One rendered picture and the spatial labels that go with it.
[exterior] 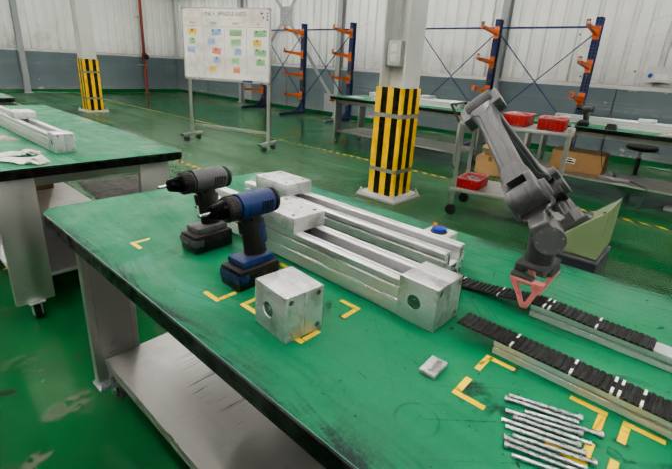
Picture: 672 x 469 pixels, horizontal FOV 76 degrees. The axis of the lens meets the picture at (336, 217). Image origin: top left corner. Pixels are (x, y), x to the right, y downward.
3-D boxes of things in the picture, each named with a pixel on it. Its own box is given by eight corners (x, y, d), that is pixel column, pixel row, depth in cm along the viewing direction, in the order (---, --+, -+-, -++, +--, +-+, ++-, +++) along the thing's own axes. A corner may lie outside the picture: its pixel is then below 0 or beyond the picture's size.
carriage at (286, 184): (310, 199, 146) (311, 179, 143) (286, 205, 138) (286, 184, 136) (280, 188, 156) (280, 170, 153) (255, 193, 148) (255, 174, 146)
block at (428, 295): (461, 310, 94) (468, 271, 91) (432, 333, 85) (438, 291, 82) (426, 295, 100) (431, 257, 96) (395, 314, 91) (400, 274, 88)
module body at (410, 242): (460, 273, 111) (465, 243, 108) (440, 285, 104) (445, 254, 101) (267, 199, 162) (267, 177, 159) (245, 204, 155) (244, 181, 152)
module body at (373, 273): (420, 298, 98) (425, 264, 95) (395, 314, 91) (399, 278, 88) (223, 209, 148) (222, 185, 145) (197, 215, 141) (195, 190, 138)
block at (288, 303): (330, 323, 87) (333, 281, 83) (284, 344, 79) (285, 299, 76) (299, 302, 93) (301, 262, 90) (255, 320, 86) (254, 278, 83)
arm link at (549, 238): (542, 175, 88) (504, 197, 92) (545, 188, 78) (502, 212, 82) (576, 222, 88) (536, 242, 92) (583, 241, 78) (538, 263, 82)
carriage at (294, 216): (323, 233, 116) (325, 210, 114) (293, 244, 109) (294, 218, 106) (285, 218, 127) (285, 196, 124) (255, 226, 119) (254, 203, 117)
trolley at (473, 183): (556, 219, 410) (582, 111, 376) (551, 236, 365) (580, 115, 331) (450, 198, 457) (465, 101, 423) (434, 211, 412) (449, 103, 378)
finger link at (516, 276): (502, 304, 93) (511, 265, 90) (515, 293, 98) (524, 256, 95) (534, 317, 89) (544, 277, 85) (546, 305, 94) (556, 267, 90)
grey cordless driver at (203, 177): (236, 243, 121) (235, 167, 114) (171, 264, 107) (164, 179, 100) (220, 235, 126) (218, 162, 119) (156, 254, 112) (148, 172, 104)
